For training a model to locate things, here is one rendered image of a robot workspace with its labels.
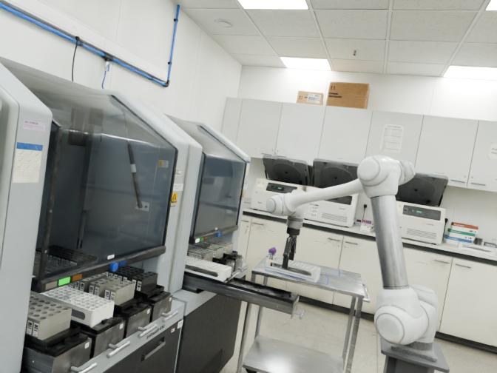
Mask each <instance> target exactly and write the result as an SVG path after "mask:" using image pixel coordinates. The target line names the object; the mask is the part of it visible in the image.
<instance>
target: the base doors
mask: <svg viewBox="0 0 497 373"><path fill-rule="evenodd" d="M242 220H244V221H241V225H240V234H239V239H238V245H237V252H238V253H237V254H238V255H242V257H243V263H247V264H248V269H247V273H246V280H248V281H251V271H252V269H253V268H254V267H255V266H256V265H257V264H258V263H259V262H260V261H261V260H262V259H263V258H264V257H265V256H266V255H268V250H269V249H270V248H272V247H275V249H277V252H276V256H279V257H282V258H283V257H284V256H283V253H284V249H285V244H286V240H287V238H288V237H289V234H287V233H286V230H287V226H286V224H281V223H277V222H273V221H266V220H262V219H258V218H252V217H248V216H244V215H242ZM245 221H248V222H245ZM254 222H255V223H257V224H253V223H254ZM259 224H263V225H259ZM247 226H248V227H247ZM246 229H247V233H246V234H245V231H246ZM266 229H270V230H273V231H275V232H270V231H267V230H266ZM328 238H332V239H336V240H340V241H334V240H330V239H328ZM314 240H316V241H323V242H324V243H318V242H314ZM342 241H343V243H342ZM346 241H347V242H351V243H346ZM352 243H358V245H356V244H352ZM338 245H339V247H338ZM344 246H346V248H345V247H344ZM341 250H342V252H341ZM403 251H404V256H405V265H406V270H407V275H408V284H409V286H410V285H411V284H418V285H421V286H426V287H428V288H430V289H432V290H433V291H434V292H435V293H436V295H437V297H438V299H439V306H440V308H439V320H438V324H437V328H436V331H437V332H438V331H439V332H442V333H445V334H449V335H453V336H457V337H462V338H465V339H468V340H473V341H476V342H480V343H485V344H488V345H491V346H496V347H497V266H490V265H486V264H482V263H475V262H471V261H464V260H460V259H456V258H450V257H446V256H442V255H435V254H431V253H427V252H421V251H417V250H413V249H406V248H403ZM246 253H247V254H246ZM340 254H341V257H340ZM339 259H340V261H339ZM435 259H436V260H438V261H444V262H448V263H442V262H438V261H434V260H435ZM294 260H296V261H303V262H306V263H313V264H316V265H320V266H327V267H331V268H335V269H338V267H339V269H341V270H345V271H349V272H355V273H359V274H361V279H362V282H363V283H366V284H367V288H368V294H369V298H370V303H367V302H363V304H362V312H367V313H370V314H373V315H375V314H376V298H377V293H378V291H379V290H380V289H381V288H382V278H381V272H380V267H379V257H378V252H377V246H376V242H373V241H366V240H362V239H358V238H351V237H347V236H344V239H343V236H342V235H335V234H331V233H327V232H321V231H317V230H313V229H306V228H301V229H300V235H297V246H296V253H294ZM416 261H420V262H423V263H429V264H430V265H429V266H428V265H424V264H421V263H416ZM451 263H452V264H451ZM456 263H457V264H459V265H463V266H469V267H471V268H467V267H463V266H457V265H456ZM450 267H451V268H450ZM449 275H450V276H449ZM448 278H449V280H448ZM267 286H271V287H274V288H278V289H282V290H286V291H289V292H294V293H297V294H298V295H302V296H304V297H307V298H312V299H315V300H320V301H323V302H326V303H331V304H332V301H333V304H336V305H339V306H344V307H347V308H350V307H351V299H352V296H350V295H344V294H340V293H336V292H330V291H327V290H324V289H318V288H314V287H310V286H304V285H301V284H298V283H292V282H288V281H284V280H278V279H275V278H268V283H267ZM446 290H447V291H446ZM445 295H446V296H445ZM333 297H334V300H333ZM443 307H444V308H443ZM442 310H443V311H442ZM440 322H441V323H440ZM439 327H440V328H439Z"/></svg>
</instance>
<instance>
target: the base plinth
mask: <svg viewBox="0 0 497 373"><path fill-rule="evenodd" d="M299 301H300V302H303V303H308V304H311V305H314V306H319V307H322V308H325V309H330V310H333V311H336V312H341V313H344V314H347V315H349V312H350V308H347V307H344V306H339V305H336V304H331V303H326V302H323V301H320V300H315V299H312V298H307V297H304V296H302V295H300V296H299ZM360 317H361V318H364V319H366V320H372V321H374V315H373V314H370V313H367V312H361V316H360ZM434 337H435V338H438V339H441V340H446V341H449V342H452V343H457V344H460V345H463V346H469V347H471V348H474V349H480V350H482V351H486V352H491V353H493V354H497V347H496V346H491V345H488V344H485V343H480V342H476V341H473V340H468V339H465V338H462V337H457V336H453V335H449V334H445V333H442V332H439V331H438V332H437V331H436V333H435V336H434Z"/></svg>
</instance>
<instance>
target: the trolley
mask: <svg viewBox="0 0 497 373"><path fill-rule="evenodd" d="M267 257H268V255H266V256H265V257H264V258H263V259H262V260H261V261H260V262H259V263H258V264H257V265H256V266H255V267H254V268H253V269H252V271H251V282H256V277H257V275H262V276H264V280H263V285H266V286H267V283H268V278H275V279H278V280H284V281H288V282H292V283H298V284H301V285H304V286H310V287H314V288H318V289H324V290H327V291H330V292H336V293H340V294H344V295H350V296H352V299H351V307H350V312H349V316H348V325H347V329H346V334H345V342H344V346H343V351H342V356H341V357H339V356H336V355H333V354H328V353H324V352H320V351H317V350H314V349H309V348H306V347H303V346H298V345H295V344H292V343H287V342H284V341H281V340H276V339H273V338H269V337H265V336H262V335H259V333H260V324H261V320H262V315H263V307H262V306H260V307H259V312H258V317H257V325H256V331H255V336H254V342H253V343H252V345H251V348H250V349H249V351H248V353H247V355H246V356H245V358H244V352H245V347H246V338H247V334H248V329H249V320H250V315H251V306H252V303H247V306H246V315H245V320H244V325H243V333H242V339H241V344H240V353H239V357H238V363H237V371H236V373H241V371H242V367H243V368H245V369H246V371H247V372H248V373H257V372H259V373H343V372H344V368H345V360H346V355H347V350H348V343H349V338H350V333H351V326H352V321H353V316H354V308H355V304H356V298H358V301H357V305H356V314H355V318H354V326H353V331H352V335H351V343H350V348H349V353H348V360H347V365H346V370H345V373H351V367H352V363H353V358H354V350H355V345H356V338H357V333H358V328H359V321H360V316H361V311H362V304H363V302H367V303H370V298H369V294H368V288H367V284H366V283H363V282H362V279H361V274H359V273H355V272H349V271H345V270H341V269H335V268H331V267H327V266H320V265H316V264H313V263H306V262H303V261H296V260H294V261H296V262H300V263H305V264H308V265H312V266H317V267H320V268H321V270H320V275H319V280H318V281H317V282H316V283H315V282H311V281H308V280H304V279H301V278H296V277H293V276H290V275H285V274H282V273H279V272H274V271H269V270H267V269H264V268H265V263H266V258H267ZM363 286H364V287H365V292H366V296H367V299H366V298H365V294H364V289H363ZM243 358H244V359H243Z"/></svg>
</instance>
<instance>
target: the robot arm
mask: <svg viewBox="0 0 497 373"><path fill-rule="evenodd" d="M415 174H416V172H415V169H414V166H413V164H412V162H410V161H406V160H400V161H397V160H393V159H392V158H389V157H387V156H383V155H373V156H370V157H367V158H364V159H363V160H362V161H361V162H360V163H359V166H358V167H357V176H358V179H356V180H355V181H352V182H349V183H346V184H342V185H338V186H332V187H329V188H324V189H318V190H315V191H311V192H304V191H302V190H299V189H294V190H293V191H292V193H286V194H282V195H275V196H272V197H270V198H269V199H268V200H267V202H266V208H267V210H268V212H269V213H270V214H272V215H275V216H288V217H287V222H286V226H287V230H286V233H287V234H289V237H288V238H287V240H286V244H285V249H284V253H283V256H284V257H283V265H282V268H284V269H287V268H288V260H291V261H293V260H294V253H296V246H297V235H300V229H301V228H302V223H303V218H304V216H305V212H306V209H307V203H311V202H315V201H323V200H328V199H332V198H340V197H344V196H348V195H355V194H359V193H363V192H364V193H365V194H366V196H367V197H368V198H370V200H371V210H372V216H373V225H374V231H375V236H376V246H377V252H378V257H379V267H380V272H381V278H382V288H381V289H380V290H379V291H378V293H377V298H376V314H375V315H374V324H375V327H376V331H377V333H378V334H379V336H380V337H381V338H382V339H383V340H385V341H387V342H389V343H392V344H391V347H390V348H391V349H392V350H394V351H398V352H404V353H407V354H411V355H414V356H417V357H422V358H424V359H427V360H431V361H433V362H437V361H438V358H437V356H435V353H434V350H433V339H434V336H435V333H436V328H437V324H438V320H439V308H440V306H439V299H438V297H437V295H436V293H435V292H434V291H433V290H432V289H430V288H428V287H426V286H421V285H418V284H411V285H410V286H409V284H408V275H407V270H406V265H405V256H404V251H403V245H402V236H401V232H400V226H399V217H398V212H397V207H396V198H395V195H396V194H397V192H398V186H399V185H402V184H405V183H407V182H408V181H409V180H410V179H412V178H413V177H414V175H415Z"/></svg>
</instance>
